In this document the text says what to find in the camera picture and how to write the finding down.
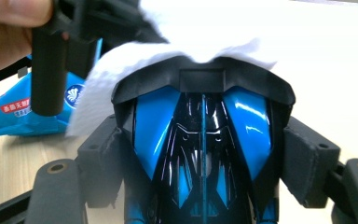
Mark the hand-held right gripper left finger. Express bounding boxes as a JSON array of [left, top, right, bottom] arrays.
[[75, 113, 131, 209]]

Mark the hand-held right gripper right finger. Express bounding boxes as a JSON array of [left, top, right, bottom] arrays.
[[280, 116, 342, 209]]

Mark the white wet wipe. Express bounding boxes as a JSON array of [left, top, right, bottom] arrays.
[[64, 0, 278, 138]]

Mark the blue wet wipes pack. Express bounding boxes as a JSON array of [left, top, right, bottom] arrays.
[[0, 37, 104, 138]]

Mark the blue toy car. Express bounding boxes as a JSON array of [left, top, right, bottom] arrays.
[[111, 56, 296, 224]]

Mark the grey tape strip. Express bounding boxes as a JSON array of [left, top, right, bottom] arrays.
[[17, 65, 30, 79]]

